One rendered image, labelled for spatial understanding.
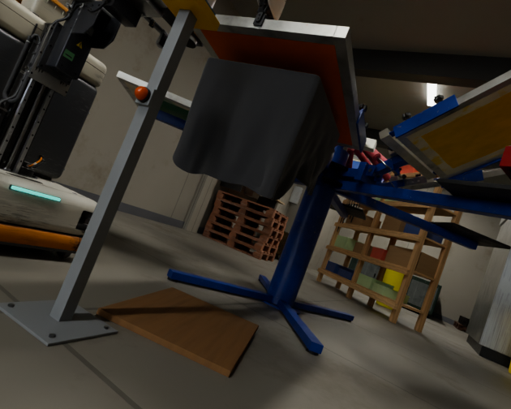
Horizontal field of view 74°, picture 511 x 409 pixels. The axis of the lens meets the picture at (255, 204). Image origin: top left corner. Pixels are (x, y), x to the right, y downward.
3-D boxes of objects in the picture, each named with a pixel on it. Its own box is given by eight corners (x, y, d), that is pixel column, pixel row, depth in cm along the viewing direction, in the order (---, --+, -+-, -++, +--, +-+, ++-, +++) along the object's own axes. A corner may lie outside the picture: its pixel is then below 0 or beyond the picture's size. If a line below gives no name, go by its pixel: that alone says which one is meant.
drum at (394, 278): (397, 312, 566) (411, 273, 571) (371, 302, 588) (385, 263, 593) (400, 312, 603) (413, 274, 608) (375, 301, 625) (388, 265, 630)
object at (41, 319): (47, 346, 78) (204, -26, 84) (-7, 305, 86) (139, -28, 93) (117, 333, 98) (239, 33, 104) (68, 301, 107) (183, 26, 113)
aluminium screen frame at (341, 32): (345, 37, 98) (349, 26, 98) (186, 20, 122) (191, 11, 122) (360, 150, 169) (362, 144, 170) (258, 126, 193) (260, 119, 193)
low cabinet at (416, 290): (430, 316, 883) (440, 288, 889) (431, 320, 731) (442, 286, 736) (355, 285, 982) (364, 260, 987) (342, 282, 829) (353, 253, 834)
